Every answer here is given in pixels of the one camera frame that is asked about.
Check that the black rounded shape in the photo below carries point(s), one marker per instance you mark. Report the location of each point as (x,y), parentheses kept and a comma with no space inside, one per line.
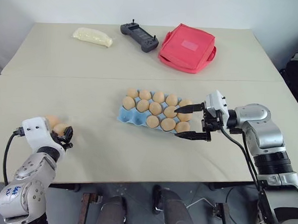
(157,199)

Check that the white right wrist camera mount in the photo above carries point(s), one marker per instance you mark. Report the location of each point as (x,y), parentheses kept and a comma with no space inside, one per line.
(215,101)

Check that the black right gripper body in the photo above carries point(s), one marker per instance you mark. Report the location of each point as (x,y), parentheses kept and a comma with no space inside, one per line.
(210,124)

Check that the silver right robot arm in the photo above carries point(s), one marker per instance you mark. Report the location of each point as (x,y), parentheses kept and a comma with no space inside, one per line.
(261,123)

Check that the blue egg carton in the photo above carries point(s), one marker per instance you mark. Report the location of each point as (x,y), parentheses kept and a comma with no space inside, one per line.
(125,115)

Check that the dark grey rounded shape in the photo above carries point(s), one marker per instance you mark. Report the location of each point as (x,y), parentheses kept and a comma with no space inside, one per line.
(174,208)
(111,210)

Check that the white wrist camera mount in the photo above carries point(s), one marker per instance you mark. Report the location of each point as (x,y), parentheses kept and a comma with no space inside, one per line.
(215,101)
(38,133)

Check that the clear bag of white grains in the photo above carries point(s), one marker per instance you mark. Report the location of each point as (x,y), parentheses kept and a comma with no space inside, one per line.
(92,37)

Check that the brown metal frame post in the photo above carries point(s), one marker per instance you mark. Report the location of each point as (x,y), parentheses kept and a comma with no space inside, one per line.
(90,209)
(221,218)

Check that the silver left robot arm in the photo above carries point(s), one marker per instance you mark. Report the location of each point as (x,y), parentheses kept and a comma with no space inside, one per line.
(33,168)

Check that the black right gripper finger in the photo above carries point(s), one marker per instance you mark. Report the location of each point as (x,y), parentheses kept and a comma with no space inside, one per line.
(192,136)
(187,109)

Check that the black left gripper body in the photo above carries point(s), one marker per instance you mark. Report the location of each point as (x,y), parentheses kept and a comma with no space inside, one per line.
(63,142)

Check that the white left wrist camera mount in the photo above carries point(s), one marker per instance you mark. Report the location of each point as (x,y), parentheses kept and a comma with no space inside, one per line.
(38,133)

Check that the brown egg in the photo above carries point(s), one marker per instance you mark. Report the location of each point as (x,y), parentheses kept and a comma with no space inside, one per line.
(158,96)
(128,102)
(167,124)
(142,105)
(155,108)
(169,112)
(52,119)
(185,102)
(133,93)
(182,126)
(145,94)
(184,117)
(60,129)
(153,121)
(171,100)

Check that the red fabric bag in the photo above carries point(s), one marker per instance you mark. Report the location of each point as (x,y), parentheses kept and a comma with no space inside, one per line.
(188,52)

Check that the dark grey handheld controller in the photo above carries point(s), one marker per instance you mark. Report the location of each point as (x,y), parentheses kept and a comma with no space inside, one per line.
(139,37)

